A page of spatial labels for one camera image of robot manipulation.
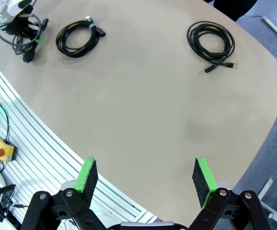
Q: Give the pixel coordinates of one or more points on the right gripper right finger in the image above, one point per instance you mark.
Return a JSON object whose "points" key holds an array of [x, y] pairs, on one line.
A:
{"points": [[204, 184]]}

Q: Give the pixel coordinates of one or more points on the white slatted base frame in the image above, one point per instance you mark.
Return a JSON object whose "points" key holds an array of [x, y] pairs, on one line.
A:
{"points": [[45, 155]]}

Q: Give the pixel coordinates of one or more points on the yellow emergency stop button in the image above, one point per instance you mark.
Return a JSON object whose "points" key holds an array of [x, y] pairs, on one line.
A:
{"points": [[5, 147]]}

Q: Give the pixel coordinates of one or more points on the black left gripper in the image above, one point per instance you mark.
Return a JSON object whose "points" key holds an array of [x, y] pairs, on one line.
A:
{"points": [[18, 25]]}

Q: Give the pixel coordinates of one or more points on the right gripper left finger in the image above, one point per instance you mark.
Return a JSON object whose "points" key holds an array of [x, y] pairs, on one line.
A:
{"points": [[85, 187]]}

